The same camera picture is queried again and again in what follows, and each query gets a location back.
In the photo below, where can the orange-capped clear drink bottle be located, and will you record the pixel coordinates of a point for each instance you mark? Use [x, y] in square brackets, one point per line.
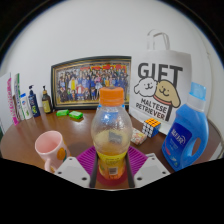
[111, 133]

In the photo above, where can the small green box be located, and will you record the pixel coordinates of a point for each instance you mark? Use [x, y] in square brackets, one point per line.
[76, 115]
[62, 113]

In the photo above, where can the colourful puzzle cube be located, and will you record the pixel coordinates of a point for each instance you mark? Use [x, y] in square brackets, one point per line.
[151, 127]

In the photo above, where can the small colourful snack packet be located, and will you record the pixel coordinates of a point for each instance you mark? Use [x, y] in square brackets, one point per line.
[138, 136]

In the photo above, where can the pink mug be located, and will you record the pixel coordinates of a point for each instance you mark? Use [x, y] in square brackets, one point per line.
[50, 146]

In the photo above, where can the blue detergent bottle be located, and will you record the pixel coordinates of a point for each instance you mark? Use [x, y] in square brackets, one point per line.
[183, 133]

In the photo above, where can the framed group photo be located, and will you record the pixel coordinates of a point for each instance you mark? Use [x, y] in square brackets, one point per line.
[80, 83]

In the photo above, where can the amber pump bottle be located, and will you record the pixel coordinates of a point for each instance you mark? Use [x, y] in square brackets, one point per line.
[47, 104]

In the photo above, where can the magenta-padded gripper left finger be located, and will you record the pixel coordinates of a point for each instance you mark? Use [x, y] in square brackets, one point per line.
[73, 170]

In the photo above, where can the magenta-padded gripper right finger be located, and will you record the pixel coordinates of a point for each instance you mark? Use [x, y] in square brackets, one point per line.
[150, 168]

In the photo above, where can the white gift bag with dogs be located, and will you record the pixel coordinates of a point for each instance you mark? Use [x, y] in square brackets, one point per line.
[160, 90]

